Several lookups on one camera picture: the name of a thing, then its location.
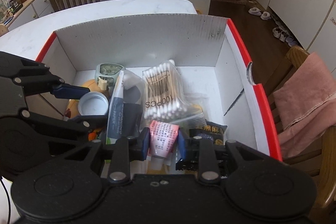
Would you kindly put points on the white slipper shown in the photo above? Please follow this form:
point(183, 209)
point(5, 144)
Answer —
point(254, 11)
point(265, 15)

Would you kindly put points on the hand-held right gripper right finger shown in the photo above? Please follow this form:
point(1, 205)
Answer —
point(181, 144)

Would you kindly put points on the white sneaker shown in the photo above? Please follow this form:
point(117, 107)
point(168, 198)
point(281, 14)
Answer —
point(284, 36)
point(277, 32)

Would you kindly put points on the small pink tube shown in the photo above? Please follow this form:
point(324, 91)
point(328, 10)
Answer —
point(164, 137)

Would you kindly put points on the metal jar lid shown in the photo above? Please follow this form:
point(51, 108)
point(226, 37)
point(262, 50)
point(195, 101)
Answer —
point(94, 106)

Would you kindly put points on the red cardboard box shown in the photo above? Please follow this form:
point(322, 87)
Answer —
point(147, 37)

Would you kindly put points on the pink towel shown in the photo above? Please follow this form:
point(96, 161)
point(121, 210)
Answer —
point(307, 87)

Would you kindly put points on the wooden sideboard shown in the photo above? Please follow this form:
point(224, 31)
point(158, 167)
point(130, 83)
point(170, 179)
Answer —
point(39, 6)

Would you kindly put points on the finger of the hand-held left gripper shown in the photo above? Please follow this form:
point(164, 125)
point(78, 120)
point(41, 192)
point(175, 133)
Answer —
point(68, 90)
point(78, 122)

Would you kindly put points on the grey white tissue packet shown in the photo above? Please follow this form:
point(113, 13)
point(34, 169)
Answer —
point(115, 113)

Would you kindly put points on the cotton swab packet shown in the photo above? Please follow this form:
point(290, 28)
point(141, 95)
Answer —
point(160, 92)

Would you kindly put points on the yellow duck toy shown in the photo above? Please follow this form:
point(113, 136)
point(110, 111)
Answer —
point(72, 108)

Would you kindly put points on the lilac shoe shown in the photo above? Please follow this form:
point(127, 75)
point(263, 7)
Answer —
point(292, 42)

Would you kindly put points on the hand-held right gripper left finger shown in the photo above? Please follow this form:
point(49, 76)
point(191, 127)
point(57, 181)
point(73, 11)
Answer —
point(145, 144)

